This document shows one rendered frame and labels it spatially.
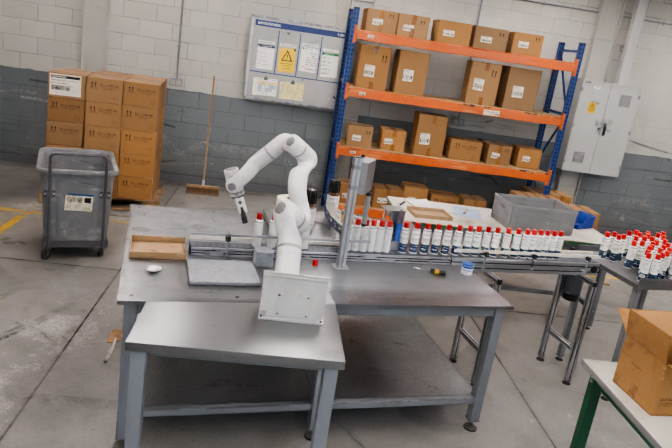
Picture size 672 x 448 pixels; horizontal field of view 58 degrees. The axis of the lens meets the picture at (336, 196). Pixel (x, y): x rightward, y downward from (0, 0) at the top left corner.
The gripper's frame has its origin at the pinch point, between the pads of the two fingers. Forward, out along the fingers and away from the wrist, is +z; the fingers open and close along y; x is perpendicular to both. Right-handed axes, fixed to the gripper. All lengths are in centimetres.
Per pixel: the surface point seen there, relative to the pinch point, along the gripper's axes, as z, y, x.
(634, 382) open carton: 71, -145, -141
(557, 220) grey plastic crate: 106, 79, -255
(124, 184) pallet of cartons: 44, 326, 99
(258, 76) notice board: -19, 436, -82
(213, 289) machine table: 12, -51, 26
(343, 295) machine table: 36, -55, -37
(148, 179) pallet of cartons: 45, 324, 73
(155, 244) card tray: 3, 8, 52
